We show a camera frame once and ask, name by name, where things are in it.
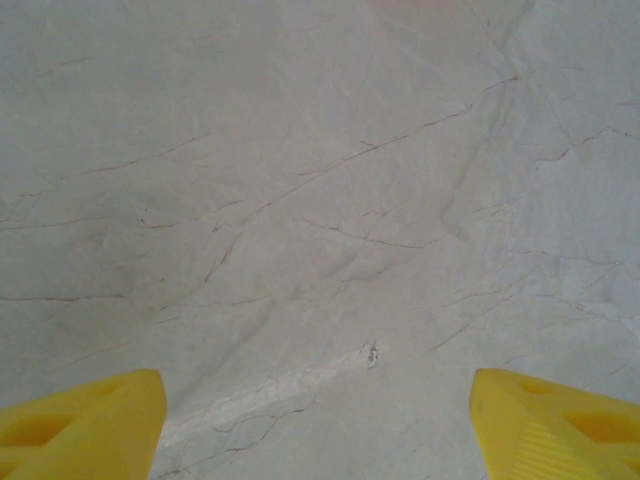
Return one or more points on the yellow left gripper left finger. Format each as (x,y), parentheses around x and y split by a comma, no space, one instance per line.
(85,430)

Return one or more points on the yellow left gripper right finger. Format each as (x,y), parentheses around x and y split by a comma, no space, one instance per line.
(555,430)

